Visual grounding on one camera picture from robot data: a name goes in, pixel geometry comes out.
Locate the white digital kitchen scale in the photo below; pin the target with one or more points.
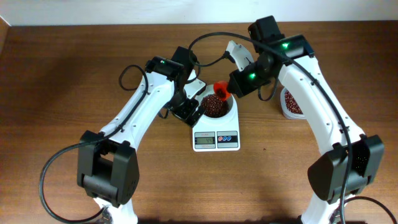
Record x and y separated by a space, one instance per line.
220 134

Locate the red beans in bowl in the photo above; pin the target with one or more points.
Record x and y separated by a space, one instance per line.
214 107

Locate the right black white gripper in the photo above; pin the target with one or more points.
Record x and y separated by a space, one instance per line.
242 88

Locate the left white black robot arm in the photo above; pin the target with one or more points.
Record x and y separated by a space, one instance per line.
107 161

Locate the orange measuring scoop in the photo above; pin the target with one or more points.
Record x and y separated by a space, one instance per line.
220 89

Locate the white round bowl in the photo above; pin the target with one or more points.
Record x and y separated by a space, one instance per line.
209 91

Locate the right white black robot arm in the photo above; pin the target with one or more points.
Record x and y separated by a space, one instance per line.
349 159

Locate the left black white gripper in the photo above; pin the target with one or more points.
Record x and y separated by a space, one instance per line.
187 116

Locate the clear plastic bean container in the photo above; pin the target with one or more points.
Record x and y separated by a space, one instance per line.
285 111

